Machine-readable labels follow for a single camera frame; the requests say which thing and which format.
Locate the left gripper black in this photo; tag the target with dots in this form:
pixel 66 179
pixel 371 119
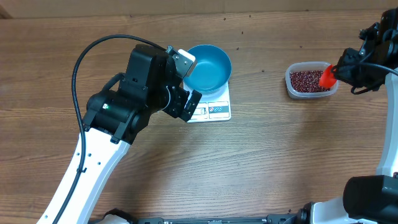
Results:
pixel 181 98

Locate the white digital kitchen scale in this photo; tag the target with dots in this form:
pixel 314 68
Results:
pixel 215 105

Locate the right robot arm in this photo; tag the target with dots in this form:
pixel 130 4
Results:
pixel 369 198

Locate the red beans in container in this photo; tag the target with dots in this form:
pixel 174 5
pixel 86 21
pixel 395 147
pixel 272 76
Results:
pixel 307 81

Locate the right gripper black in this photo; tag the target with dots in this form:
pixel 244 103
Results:
pixel 343 65

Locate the blue bowl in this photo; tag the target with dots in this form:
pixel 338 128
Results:
pixel 212 71

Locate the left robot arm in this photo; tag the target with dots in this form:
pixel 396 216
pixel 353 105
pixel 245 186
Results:
pixel 113 118

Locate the clear plastic bean container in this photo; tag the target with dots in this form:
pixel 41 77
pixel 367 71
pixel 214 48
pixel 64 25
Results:
pixel 307 67

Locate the red scoop blue handle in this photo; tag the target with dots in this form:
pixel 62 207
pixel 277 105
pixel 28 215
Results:
pixel 327 79

